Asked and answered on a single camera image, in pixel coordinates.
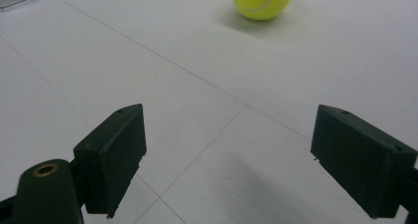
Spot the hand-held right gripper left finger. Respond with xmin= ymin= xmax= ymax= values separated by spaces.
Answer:
xmin=72 ymin=103 xmax=148 ymax=220

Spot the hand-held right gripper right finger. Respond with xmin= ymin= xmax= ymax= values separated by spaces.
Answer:
xmin=310 ymin=104 xmax=418 ymax=220

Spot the yellow tennis ball dark mark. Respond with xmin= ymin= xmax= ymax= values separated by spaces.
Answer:
xmin=231 ymin=0 xmax=296 ymax=22

